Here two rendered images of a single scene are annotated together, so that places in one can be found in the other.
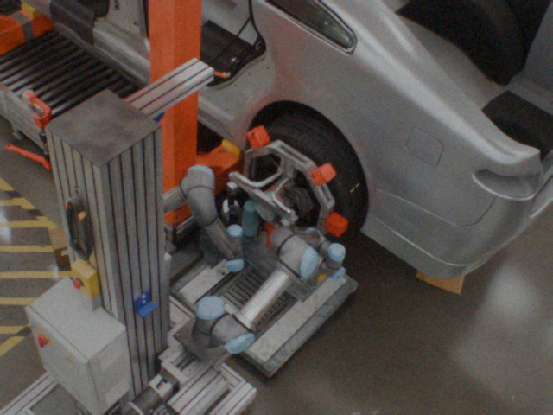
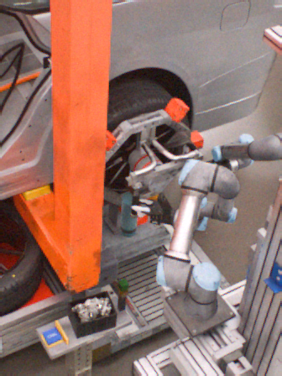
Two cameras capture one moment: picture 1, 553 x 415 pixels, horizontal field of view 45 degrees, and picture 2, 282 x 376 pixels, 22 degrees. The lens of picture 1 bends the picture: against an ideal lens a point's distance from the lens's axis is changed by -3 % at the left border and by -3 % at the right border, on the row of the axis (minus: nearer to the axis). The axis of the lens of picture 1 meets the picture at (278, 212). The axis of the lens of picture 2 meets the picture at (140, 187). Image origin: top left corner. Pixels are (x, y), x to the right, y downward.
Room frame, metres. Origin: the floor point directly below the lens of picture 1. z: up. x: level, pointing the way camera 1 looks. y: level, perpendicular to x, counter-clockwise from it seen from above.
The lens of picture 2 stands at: (1.35, 2.45, 3.32)
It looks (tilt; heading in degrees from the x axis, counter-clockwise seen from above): 45 degrees down; 293
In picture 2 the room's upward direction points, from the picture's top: 6 degrees clockwise
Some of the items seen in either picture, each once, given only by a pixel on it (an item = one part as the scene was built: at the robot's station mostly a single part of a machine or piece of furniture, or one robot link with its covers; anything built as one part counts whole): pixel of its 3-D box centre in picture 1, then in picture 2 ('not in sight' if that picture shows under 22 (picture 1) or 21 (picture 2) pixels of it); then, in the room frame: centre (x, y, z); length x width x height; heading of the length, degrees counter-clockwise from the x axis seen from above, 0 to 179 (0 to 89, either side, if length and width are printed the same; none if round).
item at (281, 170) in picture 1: (259, 169); (139, 154); (2.38, 0.13, 1.03); 0.19 x 0.18 x 0.11; 147
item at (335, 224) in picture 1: (335, 224); (192, 141); (2.26, -0.29, 0.85); 0.09 x 0.08 x 0.07; 57
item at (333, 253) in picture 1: (333, 253); (242, 146); (1.99, -0.28, 0.95); 0.11 x 0.08 x 0.11; 53
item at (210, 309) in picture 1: (211, 314); not in sight; (1.54, 0.20, 0.98); 0.13 x 0.12 x 0.14; 53
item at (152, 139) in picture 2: (290, 190); (174, 142); (2.27, -0.04, 1.03); 0.19 x 0.18 x 0.11; 147
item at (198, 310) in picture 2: not in sight; (201, 299); (1.80, 0.63, 0.87); 0.15 x 0.15 x 0.10
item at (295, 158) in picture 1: (286, 191); (141, 159); (2.43, -0.02, 0.85); 0.54 x 0.07 x 0.54; 57
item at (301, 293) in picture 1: (289, 258); (118, 232); (2.57, -0.12, 0.13); 0.50 x 0.36 x 0.10; 57
